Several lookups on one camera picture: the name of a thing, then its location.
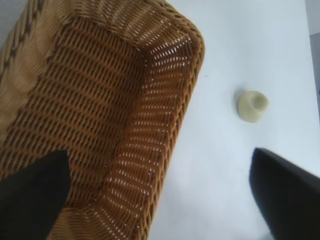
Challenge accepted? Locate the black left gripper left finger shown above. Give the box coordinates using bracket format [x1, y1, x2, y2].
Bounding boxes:
[0, 149, 71, 240]

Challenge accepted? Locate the brown woven wicker basket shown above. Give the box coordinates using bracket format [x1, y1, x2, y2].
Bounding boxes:
[0, 0, 206, 240]

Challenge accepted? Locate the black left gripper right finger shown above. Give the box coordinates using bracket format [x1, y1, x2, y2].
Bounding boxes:
[248, 147, 320, 240]

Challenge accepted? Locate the pale yellow egg yolk pastry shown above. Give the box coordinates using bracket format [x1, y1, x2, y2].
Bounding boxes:
[233, 89, 270, 124]

